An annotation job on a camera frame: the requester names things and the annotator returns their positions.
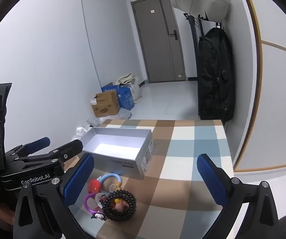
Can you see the grey door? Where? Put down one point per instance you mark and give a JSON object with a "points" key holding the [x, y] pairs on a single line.
{"points": [[157, 42]]}

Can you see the red charm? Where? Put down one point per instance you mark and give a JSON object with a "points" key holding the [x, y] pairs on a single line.
{"points": [[94, 185]]}

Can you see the checked tablecloth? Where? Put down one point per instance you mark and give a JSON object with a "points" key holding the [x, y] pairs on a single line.
{"points": [[182, 154]]}

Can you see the white wood-trimmed cabinet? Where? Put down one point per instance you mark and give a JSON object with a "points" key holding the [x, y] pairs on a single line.
{"points": [[277, 104]]}

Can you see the white round badge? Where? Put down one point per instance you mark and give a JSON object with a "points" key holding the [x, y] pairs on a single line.
{"points": [[100, 197]]}

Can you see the pink pig figurine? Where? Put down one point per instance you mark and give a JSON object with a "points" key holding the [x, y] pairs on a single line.
{"points": [[120, 205]]}

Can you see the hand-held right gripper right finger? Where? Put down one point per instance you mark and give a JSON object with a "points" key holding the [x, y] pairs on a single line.
{"points": [[211, 179]]}

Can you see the white hanging bag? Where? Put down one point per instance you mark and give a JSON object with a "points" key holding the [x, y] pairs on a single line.
{"points": [[202, 0]]}

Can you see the brown cardboard box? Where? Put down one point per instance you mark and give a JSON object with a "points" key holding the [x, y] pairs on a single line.
{"points": [[106, 104]]}

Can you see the black and white charm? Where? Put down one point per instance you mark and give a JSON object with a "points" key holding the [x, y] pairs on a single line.
{"points": [[98, 216]]}

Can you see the grey cardboard box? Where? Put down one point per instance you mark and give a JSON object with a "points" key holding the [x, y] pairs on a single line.
{"points": [[123, 164]]}

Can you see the white bag with cloth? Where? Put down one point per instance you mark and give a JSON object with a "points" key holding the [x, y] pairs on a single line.
{"points": [[135, 89]]}

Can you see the blue cardboard box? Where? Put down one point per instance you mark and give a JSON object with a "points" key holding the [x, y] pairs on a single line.
{"points": [[126, 99]]}

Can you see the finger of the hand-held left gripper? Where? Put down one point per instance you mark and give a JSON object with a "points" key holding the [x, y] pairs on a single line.
{"points": [[68, 149], [39, 143]]}

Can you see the black backpack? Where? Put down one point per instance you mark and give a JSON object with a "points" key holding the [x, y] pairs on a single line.
{"points": [[216, 79]]}

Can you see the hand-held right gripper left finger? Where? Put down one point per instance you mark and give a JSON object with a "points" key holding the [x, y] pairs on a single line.
{"points": [[79, 179]]}

